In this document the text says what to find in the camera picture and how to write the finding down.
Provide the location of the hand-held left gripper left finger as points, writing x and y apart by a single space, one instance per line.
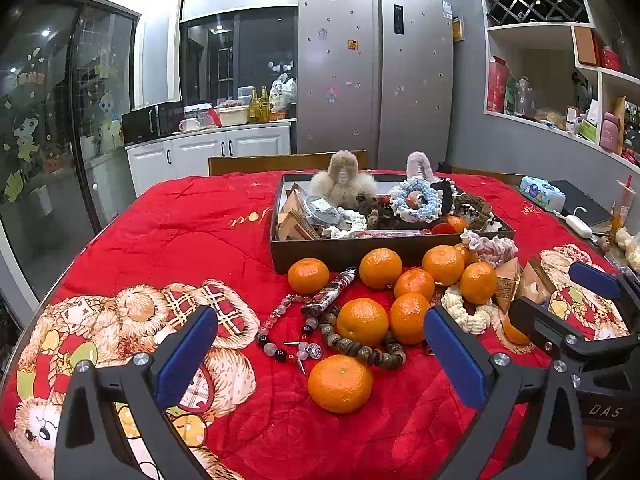
187 355

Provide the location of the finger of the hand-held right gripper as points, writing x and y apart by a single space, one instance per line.
595 280
532 320

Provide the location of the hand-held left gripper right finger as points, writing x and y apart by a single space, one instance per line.
452 352

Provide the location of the pink crochet scrunchie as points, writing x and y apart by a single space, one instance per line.
492 247

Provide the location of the pile of tangerines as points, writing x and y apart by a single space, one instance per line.
362 322

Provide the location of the blue crochet scrunchie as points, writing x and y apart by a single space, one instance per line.
402 210

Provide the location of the dark shallow gift box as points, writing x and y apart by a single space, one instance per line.
320 255

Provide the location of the person's right hand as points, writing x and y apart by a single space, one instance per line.
597 447

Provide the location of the beige triangular snack packet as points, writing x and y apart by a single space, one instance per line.
535 285
507 285

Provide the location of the cream crochet scrunchie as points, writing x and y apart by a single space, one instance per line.
470 317

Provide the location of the small cream toy figures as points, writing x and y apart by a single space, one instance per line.
627 245

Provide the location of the white power adapter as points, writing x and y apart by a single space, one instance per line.
580 222

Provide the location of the drink cup with straw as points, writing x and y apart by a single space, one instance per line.
621 210

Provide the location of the black notebook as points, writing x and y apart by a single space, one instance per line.
585 205

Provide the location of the blue printed tissue pack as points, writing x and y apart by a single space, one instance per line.
542 194

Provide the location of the small silver charms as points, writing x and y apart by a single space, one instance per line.
310 350

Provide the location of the red printed blanket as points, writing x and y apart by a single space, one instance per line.
175 230

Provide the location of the brown crochet scrunchie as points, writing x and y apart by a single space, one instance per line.
475 207

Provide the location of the red flat packet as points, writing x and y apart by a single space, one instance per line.
395 233

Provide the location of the dark red candy bar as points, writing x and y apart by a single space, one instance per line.
330 292

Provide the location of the pink pouch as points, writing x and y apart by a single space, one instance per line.
610 132

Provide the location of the black and white scrunchie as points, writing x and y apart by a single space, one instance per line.
445 195

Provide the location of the white crochet scrunchie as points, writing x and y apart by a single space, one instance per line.
345 222

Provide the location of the brown snack packets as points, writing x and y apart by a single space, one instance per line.
292 220

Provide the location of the pink fluffy hair claw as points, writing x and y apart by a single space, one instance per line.
417 165

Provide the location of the round clear lid tin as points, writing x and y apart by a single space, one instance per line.
320 210

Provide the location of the white kitchen cabinet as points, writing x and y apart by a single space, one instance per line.
200 152

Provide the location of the beige fluffy hair claw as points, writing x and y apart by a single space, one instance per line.
342 180

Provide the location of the red carton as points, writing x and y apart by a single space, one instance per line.
496 85

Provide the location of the white mug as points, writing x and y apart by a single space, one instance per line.
189 125

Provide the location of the black microwave oven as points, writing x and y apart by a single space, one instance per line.
145 122

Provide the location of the cream plastic basin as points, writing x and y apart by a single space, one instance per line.
232 116

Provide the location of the yellow glass bottle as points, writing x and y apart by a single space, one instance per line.
253 107
265 107

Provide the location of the glass sliding door with stickers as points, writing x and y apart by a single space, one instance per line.
45 135

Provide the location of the white plastic bag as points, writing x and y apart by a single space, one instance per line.
282 92

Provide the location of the silver double door fridge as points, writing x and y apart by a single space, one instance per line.
350 85

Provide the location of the white wall shelf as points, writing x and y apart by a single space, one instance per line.
545 40

